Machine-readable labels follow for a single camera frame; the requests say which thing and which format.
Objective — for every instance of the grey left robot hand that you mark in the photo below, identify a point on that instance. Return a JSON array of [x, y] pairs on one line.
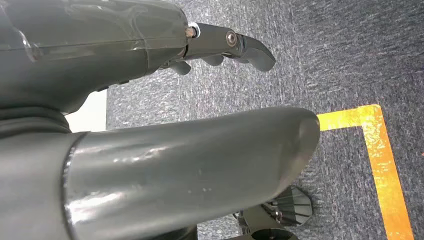
[[149, 172]]

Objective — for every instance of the white flat panel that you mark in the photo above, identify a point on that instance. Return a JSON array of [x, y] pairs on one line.
[[91, 114]]

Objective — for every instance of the ribbed grey left arm sleeve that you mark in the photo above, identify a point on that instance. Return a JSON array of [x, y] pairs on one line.
[[30, 123]]

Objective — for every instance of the grey ribbed metal disc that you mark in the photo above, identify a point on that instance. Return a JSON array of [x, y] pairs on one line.
[[294, 207]]

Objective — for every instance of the yellow floor tape marking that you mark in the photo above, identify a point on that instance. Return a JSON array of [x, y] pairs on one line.
[[381, 159]]

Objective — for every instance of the grey metal bracket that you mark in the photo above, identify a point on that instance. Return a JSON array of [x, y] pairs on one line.
[[261, 225]]

